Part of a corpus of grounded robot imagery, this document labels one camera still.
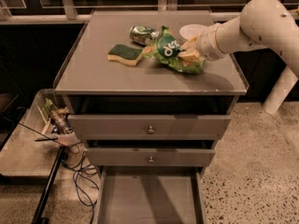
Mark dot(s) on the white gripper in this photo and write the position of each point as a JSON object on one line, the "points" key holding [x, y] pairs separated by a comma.
{"points": [[207, 44]]}

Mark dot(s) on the green rice chip bag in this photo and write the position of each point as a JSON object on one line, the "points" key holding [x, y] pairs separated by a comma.
{"points": [[165, 49]]}

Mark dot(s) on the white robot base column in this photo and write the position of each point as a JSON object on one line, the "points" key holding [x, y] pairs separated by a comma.
{"points": [[280, 91]]}

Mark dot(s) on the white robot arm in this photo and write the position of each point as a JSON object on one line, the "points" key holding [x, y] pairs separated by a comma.
{"points": [[261, 24]]}

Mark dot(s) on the grey three-drawer cabinet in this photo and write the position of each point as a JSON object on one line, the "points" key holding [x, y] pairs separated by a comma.
{"points": [[92, 85]]}

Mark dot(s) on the top grey drawer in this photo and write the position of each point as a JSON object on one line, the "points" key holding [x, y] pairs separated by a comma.
{"points": [[149, 127]]}

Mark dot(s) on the grey drawer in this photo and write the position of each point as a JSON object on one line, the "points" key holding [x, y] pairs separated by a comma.
{"points": [[150, 156], [150, 195], [149, 127]]}

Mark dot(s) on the middle grey drawer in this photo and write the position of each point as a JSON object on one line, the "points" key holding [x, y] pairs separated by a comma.
{"points": [[150, 156]]}

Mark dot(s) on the bottom grey drawer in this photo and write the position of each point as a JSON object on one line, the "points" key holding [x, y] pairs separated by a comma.
{"points": [[150, 195]]}

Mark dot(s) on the white ceramic bowl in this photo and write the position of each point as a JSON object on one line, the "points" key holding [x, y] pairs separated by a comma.
{"points": [[188, 31]]}

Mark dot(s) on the green crushed soda can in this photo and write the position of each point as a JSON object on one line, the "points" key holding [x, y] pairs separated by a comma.
{"points": [[143, 35]]}

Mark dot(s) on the green yellow sponge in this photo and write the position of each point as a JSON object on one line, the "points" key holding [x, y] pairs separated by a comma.
{"points": [[125, 55]]}

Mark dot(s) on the brown bottle in bin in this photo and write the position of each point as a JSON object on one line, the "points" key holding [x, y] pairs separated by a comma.
{"points": [[59, 122]]}

